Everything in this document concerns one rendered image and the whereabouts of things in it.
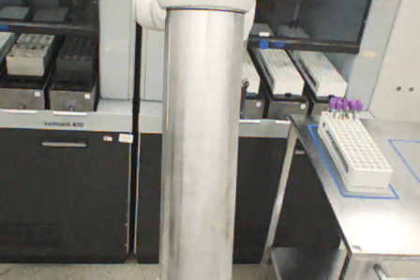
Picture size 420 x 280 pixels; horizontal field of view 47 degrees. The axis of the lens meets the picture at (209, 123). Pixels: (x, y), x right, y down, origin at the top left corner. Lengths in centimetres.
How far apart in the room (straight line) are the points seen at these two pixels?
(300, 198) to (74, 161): 84
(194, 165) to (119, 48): 104
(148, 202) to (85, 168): 26
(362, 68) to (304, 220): 63
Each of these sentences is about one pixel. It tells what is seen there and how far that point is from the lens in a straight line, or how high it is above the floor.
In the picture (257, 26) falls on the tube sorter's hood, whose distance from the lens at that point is 159.
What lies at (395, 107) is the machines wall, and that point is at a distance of 332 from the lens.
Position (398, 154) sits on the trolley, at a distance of 146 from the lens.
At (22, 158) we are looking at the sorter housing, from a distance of 174.
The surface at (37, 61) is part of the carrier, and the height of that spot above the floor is 87.
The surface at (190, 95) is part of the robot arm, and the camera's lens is 58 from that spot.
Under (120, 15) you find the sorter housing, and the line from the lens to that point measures 156.
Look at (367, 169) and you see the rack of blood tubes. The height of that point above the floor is 88.
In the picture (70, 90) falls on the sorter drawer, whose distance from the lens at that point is 158.
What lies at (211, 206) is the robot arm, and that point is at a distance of 61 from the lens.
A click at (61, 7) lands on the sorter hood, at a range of 156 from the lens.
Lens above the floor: 150
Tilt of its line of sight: 29 degrees down
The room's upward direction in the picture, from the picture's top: 7 degrees clockwise
